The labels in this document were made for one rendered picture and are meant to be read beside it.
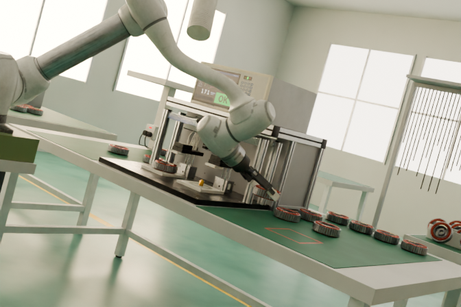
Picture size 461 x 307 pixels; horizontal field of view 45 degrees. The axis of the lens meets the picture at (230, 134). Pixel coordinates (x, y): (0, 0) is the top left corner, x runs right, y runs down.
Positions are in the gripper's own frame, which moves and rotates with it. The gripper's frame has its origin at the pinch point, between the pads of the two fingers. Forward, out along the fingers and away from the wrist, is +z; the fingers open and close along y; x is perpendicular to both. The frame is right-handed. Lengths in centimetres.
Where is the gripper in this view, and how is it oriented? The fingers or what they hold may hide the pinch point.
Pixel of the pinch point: (267, 192)
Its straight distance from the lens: 223.7
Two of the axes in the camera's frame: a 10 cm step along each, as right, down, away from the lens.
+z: 5.9, 6.6, 4.6
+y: 4.8, 1.7, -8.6
